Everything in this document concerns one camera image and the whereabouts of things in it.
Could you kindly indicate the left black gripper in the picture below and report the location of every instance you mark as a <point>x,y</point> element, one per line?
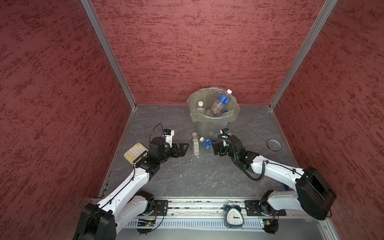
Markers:
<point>182,152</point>

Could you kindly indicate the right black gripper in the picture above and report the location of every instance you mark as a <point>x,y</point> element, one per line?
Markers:
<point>219,146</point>

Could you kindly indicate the Pocari blue label bottle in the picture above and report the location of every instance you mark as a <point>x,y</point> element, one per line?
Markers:
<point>207,143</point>

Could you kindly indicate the green label square bottle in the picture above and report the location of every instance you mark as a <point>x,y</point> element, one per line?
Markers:
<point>196,146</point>

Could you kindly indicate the clear bottle blue cap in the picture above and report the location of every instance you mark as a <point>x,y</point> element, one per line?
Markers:
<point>222,114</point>

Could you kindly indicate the red white label water bottle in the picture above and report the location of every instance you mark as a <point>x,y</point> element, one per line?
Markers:
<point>200,109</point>

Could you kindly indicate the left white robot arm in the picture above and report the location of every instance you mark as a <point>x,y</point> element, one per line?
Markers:
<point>105,219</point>

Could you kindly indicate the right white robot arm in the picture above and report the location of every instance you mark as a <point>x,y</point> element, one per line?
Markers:
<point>309,191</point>

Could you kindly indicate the translucent green bin liner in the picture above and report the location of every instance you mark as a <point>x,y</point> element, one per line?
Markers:
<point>208,96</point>

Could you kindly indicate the beige calculator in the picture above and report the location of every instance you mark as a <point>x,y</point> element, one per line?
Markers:
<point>135,153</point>

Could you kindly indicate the tape roll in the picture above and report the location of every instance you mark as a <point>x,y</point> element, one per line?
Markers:
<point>274,145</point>

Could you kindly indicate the green alarm clock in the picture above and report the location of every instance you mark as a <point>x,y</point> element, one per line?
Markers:
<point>234,218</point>

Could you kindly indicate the blue box cutter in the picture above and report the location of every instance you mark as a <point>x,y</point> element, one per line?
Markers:
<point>287,188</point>

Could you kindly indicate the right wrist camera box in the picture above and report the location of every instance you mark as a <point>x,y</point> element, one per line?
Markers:
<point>225,131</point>

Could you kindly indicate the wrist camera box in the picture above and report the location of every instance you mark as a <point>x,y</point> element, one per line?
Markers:
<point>168,134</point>
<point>225,131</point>

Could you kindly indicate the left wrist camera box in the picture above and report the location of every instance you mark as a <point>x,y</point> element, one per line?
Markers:
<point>168,134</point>

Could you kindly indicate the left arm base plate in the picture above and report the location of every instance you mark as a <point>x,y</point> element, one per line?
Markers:
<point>156,207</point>

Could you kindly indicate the aluminium front rail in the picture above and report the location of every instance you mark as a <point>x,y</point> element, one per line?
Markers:
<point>193,208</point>

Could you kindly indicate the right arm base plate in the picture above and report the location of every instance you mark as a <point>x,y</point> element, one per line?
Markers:
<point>254,209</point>

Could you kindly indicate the left circuit board with cables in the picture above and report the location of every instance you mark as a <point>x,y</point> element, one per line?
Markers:
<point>147,226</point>

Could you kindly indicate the circuit board with cables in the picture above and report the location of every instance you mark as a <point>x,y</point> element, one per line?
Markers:
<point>147,226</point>
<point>271,226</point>

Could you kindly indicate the right circuit board with cables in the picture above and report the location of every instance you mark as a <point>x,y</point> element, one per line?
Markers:
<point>271,226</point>

